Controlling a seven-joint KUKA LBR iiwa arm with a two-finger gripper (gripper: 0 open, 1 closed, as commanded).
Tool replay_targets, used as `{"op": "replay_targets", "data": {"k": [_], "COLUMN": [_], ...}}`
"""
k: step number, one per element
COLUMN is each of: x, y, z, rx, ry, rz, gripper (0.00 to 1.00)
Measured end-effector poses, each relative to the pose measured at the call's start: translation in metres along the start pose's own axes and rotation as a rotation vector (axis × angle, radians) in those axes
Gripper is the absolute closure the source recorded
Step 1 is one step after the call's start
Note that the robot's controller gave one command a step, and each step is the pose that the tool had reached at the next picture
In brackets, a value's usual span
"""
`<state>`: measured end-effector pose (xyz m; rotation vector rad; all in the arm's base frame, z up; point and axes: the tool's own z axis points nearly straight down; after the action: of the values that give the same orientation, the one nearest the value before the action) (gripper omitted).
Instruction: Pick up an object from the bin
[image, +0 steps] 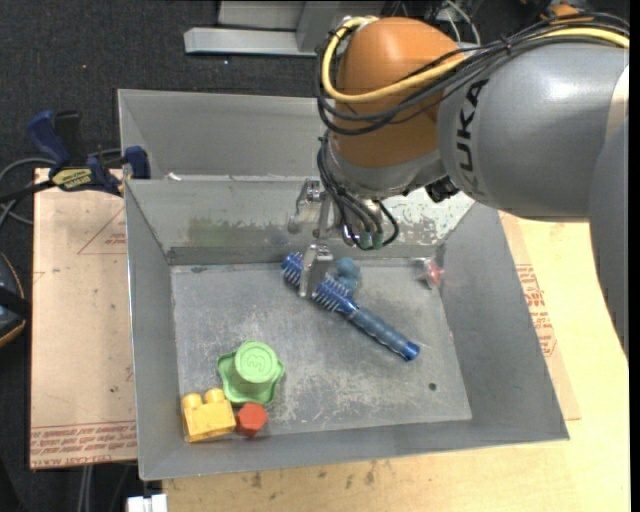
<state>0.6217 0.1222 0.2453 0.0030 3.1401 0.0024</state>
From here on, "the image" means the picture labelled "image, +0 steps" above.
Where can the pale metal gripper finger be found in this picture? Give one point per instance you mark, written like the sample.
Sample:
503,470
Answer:
306,277
323,260

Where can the blue bristle brush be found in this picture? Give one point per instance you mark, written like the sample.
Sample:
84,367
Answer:
372,326

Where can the blue-grey toy figure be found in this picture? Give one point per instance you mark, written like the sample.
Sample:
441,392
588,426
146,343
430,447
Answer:
348,272

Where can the grey metal bin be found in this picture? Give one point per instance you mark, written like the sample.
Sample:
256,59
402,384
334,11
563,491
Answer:
320,340

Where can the green star-shaped cup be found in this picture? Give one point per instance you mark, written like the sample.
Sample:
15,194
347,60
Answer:
252,372

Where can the small red and clear toy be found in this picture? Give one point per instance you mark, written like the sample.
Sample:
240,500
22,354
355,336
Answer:
432,272

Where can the red hexagonal block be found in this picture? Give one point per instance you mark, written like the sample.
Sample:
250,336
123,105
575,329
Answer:
251,420

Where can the yellow toy brick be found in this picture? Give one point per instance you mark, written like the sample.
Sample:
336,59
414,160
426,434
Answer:
207,417

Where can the brown cardboard board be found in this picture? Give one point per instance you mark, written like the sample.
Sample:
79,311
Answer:
80,325

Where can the black cylinder on white bracket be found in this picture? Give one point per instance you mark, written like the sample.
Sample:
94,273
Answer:
442,189

